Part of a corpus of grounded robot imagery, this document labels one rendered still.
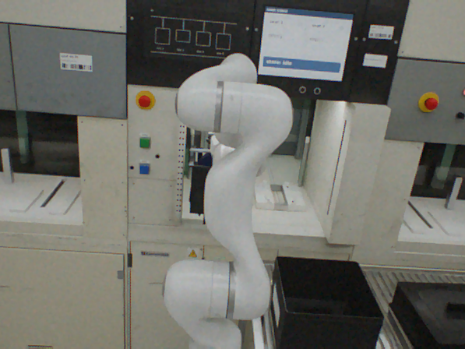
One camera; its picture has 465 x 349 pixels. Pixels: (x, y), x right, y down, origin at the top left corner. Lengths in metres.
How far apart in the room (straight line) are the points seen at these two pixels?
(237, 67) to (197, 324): 0.54
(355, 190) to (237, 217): 0.84
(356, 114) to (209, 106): 0.81
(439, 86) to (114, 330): 1.58
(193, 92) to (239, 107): 0.09
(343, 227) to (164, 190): 0.68
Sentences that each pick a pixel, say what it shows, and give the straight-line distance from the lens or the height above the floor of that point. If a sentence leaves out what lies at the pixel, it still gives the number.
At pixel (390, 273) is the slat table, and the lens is 1.86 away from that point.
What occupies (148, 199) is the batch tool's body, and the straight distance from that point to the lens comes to 1.67.
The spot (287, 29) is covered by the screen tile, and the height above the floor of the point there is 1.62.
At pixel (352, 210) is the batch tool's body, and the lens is 1.68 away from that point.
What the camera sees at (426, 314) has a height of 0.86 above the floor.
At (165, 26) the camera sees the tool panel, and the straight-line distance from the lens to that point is 1.48.
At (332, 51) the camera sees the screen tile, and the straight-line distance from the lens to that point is 1.53.
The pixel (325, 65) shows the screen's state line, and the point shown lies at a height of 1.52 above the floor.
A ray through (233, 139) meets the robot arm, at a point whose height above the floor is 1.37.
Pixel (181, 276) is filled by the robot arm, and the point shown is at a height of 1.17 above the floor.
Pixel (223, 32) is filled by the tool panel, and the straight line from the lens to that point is 1.48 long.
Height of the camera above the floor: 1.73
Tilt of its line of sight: 23 degrees down
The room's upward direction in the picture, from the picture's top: 5 degrees clockwise
